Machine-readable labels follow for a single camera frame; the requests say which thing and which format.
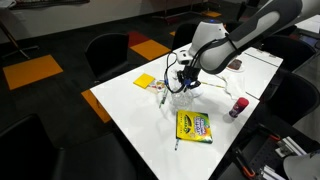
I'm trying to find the red-lidded sprinkle jar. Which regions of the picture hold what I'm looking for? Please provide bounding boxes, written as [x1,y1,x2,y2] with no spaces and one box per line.
[228,96,250,119]

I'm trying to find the clear glass bowl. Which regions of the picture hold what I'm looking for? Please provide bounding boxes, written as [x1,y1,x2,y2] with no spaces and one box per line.
[169,89,195,113]

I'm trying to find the yellow green Crayola marker box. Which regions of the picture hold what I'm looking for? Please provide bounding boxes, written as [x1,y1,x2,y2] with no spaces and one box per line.
[175,109,214,145]

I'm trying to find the green white marker pen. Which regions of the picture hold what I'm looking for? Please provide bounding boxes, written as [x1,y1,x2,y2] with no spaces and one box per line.
[158,86,169,109]

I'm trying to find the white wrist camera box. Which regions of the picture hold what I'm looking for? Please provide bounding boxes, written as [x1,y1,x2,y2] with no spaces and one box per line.
[175,49,195,66]

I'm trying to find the black tripod legs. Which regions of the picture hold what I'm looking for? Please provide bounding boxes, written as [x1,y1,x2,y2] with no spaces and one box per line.
[0,19,40,60]

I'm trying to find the beige paper card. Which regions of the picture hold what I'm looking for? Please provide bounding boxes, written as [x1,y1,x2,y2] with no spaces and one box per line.
[145,83,160,95]

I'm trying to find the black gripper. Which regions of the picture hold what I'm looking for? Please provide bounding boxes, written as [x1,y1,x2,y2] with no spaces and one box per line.
[178,66,202,93]

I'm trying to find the orange-handled black clamp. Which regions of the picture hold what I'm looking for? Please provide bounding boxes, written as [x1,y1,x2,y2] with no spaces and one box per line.
[233,146,257,178]

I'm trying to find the white plate with brown pastry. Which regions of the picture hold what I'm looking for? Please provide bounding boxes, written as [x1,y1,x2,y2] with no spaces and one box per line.
[226,58,246,73]

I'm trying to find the white paper napkin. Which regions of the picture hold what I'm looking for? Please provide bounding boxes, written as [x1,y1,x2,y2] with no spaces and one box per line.
[221,73,248,100]

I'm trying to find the black office chair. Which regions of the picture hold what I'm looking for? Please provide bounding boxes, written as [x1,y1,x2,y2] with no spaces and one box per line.
[253,33,316,71]
[84,32,131,81]
[171,22,201,51]
[0,113,138,180]
[259,71,320,134]

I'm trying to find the brown chocolate pastry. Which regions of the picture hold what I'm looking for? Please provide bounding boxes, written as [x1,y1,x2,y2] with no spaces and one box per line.
[229,59,243,70]

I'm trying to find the yellow sticky note pad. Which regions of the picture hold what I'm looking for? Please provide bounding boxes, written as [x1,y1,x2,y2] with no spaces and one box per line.
[132,72,156,89]

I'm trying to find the thin yellow striped pencil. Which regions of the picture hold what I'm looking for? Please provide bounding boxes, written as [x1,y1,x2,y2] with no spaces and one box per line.
[200,80,227,90]

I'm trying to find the aluminium rail pieces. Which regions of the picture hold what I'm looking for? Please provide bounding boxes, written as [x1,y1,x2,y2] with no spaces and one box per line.
[274,135,308,158]

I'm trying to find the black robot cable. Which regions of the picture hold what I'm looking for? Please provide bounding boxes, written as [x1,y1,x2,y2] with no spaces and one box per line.
[163,33,241,94]

